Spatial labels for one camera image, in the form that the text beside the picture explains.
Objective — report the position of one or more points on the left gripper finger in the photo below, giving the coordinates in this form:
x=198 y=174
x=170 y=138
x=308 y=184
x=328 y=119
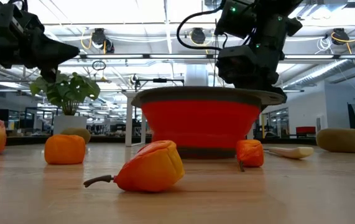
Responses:
x=51 y=75
x=56 y=54

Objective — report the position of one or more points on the red collapsible colander grey rim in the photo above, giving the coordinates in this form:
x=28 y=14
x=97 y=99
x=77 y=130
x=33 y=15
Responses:
x=200 y=124

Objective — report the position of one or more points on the brown green plush kiwi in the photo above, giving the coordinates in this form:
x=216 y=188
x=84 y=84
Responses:
x=82 y=133
x=340 y=140

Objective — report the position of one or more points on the round orange plush fruit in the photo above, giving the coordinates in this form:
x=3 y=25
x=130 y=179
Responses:
x=64 y=150

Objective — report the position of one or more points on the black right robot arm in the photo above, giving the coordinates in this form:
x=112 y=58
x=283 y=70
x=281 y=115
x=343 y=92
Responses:
x=270 y=25

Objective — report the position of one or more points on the green plant in white pot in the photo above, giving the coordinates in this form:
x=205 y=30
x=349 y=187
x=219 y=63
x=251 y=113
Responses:
x=66 y=90

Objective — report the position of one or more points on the red cabinet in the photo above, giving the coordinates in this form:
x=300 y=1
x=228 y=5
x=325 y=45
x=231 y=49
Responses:
x=305 y=130

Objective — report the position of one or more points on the pale yellow plush banana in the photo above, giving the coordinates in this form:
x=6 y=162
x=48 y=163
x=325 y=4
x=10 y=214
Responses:
x=292 y=152

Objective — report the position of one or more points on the white perforated metal shelf riser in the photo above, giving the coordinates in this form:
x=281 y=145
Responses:
x=128 y=124

